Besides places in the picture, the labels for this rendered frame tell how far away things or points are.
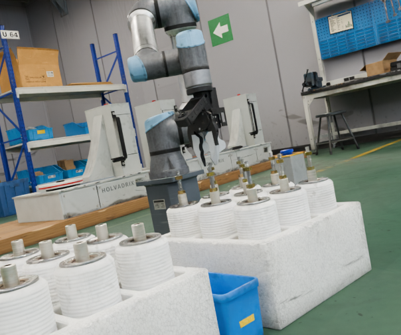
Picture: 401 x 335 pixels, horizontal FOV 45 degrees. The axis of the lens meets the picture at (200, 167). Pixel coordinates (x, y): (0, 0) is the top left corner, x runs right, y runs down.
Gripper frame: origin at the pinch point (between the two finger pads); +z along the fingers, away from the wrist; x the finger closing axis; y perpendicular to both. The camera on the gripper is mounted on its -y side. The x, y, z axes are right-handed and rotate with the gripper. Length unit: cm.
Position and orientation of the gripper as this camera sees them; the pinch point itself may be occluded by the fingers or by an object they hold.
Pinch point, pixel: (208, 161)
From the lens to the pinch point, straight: 131.0
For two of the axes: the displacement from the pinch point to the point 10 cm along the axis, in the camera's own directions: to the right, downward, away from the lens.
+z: 1.9, 9.8, 0.5
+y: 6.3, -1.6, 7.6
